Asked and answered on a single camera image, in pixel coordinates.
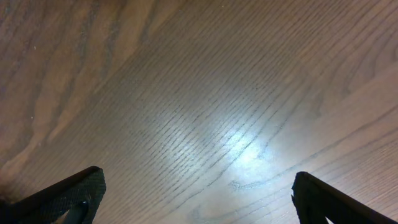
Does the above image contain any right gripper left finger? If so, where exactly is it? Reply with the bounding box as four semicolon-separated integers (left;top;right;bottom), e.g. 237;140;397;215
1;166;106;223

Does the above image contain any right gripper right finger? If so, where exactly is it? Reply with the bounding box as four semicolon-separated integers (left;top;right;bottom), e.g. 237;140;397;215
292;172;397;224

